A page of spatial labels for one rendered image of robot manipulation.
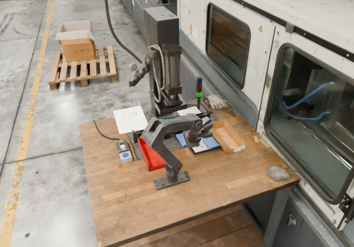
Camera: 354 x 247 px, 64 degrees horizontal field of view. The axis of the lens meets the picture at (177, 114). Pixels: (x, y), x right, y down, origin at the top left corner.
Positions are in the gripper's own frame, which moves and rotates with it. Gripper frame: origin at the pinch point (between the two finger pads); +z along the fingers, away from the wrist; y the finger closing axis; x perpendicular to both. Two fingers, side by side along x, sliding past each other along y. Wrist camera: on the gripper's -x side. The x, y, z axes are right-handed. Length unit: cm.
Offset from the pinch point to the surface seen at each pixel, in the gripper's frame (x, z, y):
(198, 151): -7.9, 9.8, -1.4
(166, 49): 6, -33, 45
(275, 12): -55, -51, 47
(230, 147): -29.2, 9.8, -2.9
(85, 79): 57, 209, 218
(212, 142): -19.1, 10.8, 2.6
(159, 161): 16.5, 12.2, -2.2
